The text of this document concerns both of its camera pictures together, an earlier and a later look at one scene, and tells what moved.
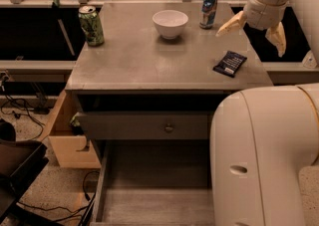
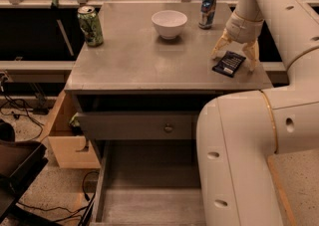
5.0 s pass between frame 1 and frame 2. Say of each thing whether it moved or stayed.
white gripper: moved
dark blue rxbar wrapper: stayed
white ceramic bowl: stayed
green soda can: stayed
